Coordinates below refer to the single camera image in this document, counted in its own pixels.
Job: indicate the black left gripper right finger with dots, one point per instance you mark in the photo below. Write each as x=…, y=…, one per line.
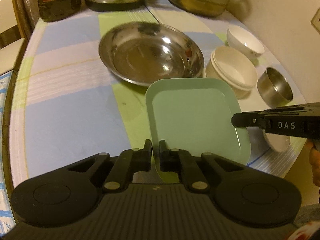
x=185, y=165

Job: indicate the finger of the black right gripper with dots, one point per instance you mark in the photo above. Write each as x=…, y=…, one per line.
x=248, y=119

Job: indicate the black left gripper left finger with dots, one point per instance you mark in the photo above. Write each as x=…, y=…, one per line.
x=126, y=165

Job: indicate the white floral ceramic plate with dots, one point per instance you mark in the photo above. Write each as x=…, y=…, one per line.
x=278, y=143

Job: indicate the green square plastic plate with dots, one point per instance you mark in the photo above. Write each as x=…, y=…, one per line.
x=194, y=114

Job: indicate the stacked cream bowls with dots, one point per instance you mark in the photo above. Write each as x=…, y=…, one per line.
x=233, y=67

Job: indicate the person's right hand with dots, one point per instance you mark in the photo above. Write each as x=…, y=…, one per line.
x=314, y=160

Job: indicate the small stainless steel cup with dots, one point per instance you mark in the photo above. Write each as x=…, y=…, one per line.
x=274, y=88

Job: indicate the white ceramic bowl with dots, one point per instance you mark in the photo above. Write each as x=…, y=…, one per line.
x=244, y=41

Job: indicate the large stainless steel basin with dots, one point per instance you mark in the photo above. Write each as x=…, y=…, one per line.
x=142, y=53

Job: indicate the blue white cloth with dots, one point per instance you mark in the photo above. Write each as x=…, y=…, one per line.
x=7, y=86

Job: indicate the white wooden chair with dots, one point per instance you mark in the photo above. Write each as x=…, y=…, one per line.
x=13, y=38

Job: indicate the wall power socket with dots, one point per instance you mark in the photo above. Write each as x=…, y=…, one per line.
x=315, y=22

